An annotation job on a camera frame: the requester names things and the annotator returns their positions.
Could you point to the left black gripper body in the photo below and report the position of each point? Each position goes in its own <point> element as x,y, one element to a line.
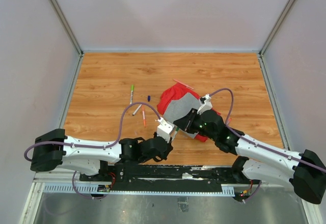
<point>164,154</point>

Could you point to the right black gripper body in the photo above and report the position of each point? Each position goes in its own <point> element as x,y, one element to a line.
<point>198,127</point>

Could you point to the white marker green end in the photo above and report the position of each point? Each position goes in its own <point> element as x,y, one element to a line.
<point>131,96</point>

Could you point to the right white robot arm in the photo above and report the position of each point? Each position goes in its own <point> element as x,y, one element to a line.
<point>304,173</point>

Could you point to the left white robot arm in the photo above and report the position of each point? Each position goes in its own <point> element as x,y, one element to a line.
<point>56,150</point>

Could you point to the orange highlighter pen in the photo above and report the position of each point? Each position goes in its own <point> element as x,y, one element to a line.
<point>144,115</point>

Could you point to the red and grey cloth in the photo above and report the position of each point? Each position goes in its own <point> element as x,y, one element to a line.
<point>178,103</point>

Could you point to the white marker blue end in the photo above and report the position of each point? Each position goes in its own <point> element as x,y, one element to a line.
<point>136,110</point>

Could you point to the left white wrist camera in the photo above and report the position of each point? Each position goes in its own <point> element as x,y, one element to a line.
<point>165,129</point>

